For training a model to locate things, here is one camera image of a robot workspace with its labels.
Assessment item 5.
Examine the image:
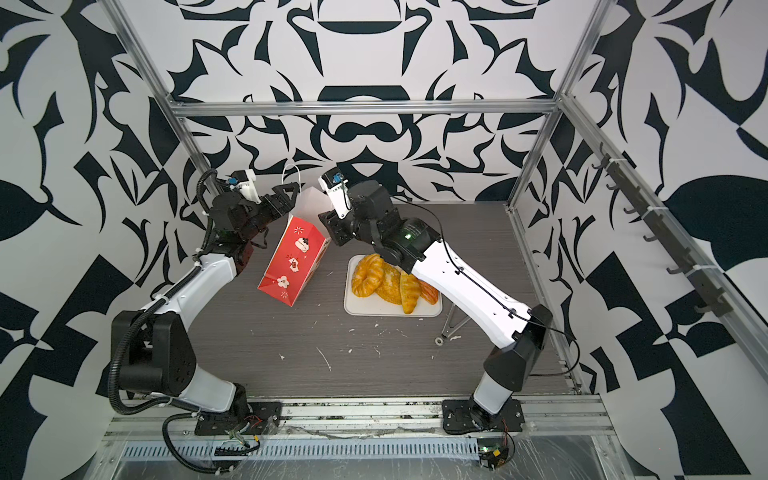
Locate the small yellow fake bread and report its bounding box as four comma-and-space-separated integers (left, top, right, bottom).
399, 273, 421, 315

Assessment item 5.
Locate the yellow twisted ring bread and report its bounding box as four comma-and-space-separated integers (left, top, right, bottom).
351, 254, 384, 298

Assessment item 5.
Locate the yellow oval fake bread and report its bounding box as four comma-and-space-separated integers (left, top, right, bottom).
375, 263, 402, 305

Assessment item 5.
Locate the orange croissant fake bread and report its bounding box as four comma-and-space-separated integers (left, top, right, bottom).
419, 280, 440, 305

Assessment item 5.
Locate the red white paper bag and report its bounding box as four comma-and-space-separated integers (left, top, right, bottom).
258, 161, 333, 307

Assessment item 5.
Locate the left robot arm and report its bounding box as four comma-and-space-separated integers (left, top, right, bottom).
107, 178, 300, 418

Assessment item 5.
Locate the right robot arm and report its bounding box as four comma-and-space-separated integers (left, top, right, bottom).
319, 171, 552, 417

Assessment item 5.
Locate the white plastic tray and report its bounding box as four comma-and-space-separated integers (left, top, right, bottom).
343, 254, 443, 318

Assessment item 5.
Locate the small green circuit board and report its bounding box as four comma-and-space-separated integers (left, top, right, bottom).
478, 436, 516, 470

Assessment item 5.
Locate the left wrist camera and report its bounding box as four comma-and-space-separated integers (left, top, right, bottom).
226, 169, 261, 204

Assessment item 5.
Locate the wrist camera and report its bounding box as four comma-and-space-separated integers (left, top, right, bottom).
319, 167, 351, 219
226, 169, 261, 204

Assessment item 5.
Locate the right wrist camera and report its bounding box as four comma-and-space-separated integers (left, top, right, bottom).
319, 167, 351, 219

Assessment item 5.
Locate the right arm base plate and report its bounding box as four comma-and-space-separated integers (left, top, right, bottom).
441, 398, 525, 435

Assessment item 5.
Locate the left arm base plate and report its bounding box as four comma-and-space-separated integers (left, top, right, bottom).
194, 401, 283, 436

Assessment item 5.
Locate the white slotted cable duct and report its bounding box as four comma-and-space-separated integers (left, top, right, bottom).
119, 436, 481, 463

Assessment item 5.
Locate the black left base cable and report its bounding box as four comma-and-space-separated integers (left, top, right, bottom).
161, 410, 262, 475

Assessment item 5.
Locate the grey wall hook rail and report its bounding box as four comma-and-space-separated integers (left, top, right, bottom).
593, 142, 734, 318

